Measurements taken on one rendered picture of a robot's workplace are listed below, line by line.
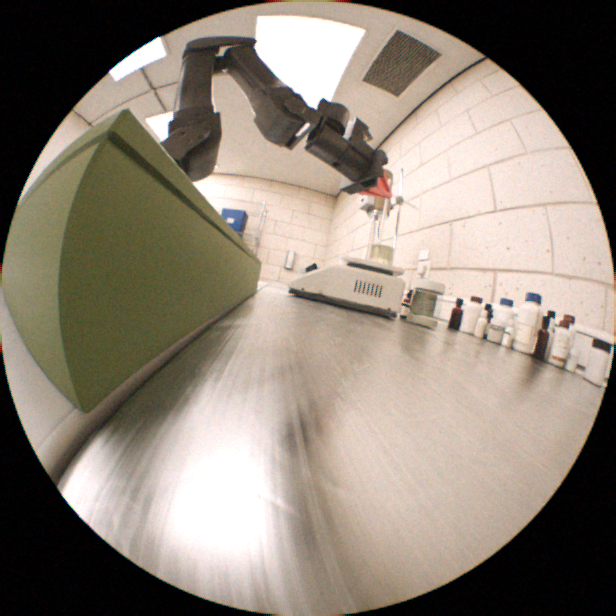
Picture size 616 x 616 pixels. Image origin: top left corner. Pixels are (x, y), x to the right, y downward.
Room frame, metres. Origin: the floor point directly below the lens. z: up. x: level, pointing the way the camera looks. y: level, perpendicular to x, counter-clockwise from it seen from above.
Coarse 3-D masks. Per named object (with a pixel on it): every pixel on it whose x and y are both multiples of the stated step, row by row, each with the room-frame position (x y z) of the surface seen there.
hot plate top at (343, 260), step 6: (342, 258) 0.30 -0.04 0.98; (348, 258) 0.30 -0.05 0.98; (354, 258) 0.30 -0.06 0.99; (342, 264) 0.35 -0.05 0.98; (360, 264) 0.30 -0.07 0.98; (366, 264) 0.29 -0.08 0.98; (372, 264) 0.29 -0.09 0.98; (378, 264) 0.29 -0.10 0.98; (384, 264) 0.29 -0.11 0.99; (384, 270) 0.30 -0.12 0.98; (390, 270) 0.29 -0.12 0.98; (396, 270) 0.28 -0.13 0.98; (402, 270) 0.28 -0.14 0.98; (396, 276) 0.33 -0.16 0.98
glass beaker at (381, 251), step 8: (376, 232) 0.33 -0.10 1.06; (384, 232) 0.32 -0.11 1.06; (392, 232) 0.31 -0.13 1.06; (376, 240) 0.33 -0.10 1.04; (384, 240) 0.32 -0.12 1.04; (392, 240) 0.32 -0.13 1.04; (376, 248) 0.33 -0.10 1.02; (384, 248) 0.32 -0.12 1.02; (392, 248) 0.32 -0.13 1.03; (376, 256) 0.33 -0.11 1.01; (384, 256) 0.32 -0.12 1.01; (392, 256) 0.33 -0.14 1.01; (392, 264) 0.33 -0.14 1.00
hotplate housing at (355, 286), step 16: (320, 272) 0.30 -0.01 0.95; (336, 272) 0.30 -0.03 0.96; (352, 272) 0.29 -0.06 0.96; (368, 272) 0.29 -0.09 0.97; (384, 272) 0.30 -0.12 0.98; (304, 288) 0.31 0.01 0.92; (320, 288) 0.30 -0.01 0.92; (336, 288) 0.30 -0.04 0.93; (352, 288) 0.29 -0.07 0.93; (368, 288) 0.29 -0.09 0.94; (384, 288) 0.28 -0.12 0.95; (400, 288) 0.28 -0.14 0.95; (352, 304) 0.29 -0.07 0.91; (368, 304) 0.29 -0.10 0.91; (384, 304) 0.28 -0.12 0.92; (400, 304) 0.28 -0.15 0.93
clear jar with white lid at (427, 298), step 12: (420, 288) 0.28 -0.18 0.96; (432, 288) 0.26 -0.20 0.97; (444, 288) 0.26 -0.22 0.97; (420, 300) 0.27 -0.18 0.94; (432, 300) 0.26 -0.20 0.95; (408, 312) 0.30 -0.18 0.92; (420, 312) 0.27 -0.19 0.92; (432, 312) 0.26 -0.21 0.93; (420, 324) 0.27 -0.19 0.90; (432, 324) 0.26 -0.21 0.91
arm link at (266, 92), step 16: (192, 48) 0.05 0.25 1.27; (208, 48) 0.07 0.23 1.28; (240, 48) 0.10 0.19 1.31; (224, 64) 0.13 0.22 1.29; (240, 64) 0.13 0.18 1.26; (256, 64) 0.14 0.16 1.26; (240, 80) 0.15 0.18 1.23; (256, 80) 0.15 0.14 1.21; (272, 80) 0.16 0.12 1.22; (256, 96) 0.17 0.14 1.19; (272, 96) 0.16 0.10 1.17; (288, 96) 0.17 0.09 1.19; (256, 112) 0.20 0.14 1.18; (272, 112) 0.18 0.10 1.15; (288, 112) 0.18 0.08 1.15; (272, 128) 0.20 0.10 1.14; (288, 128) 0.20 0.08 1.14
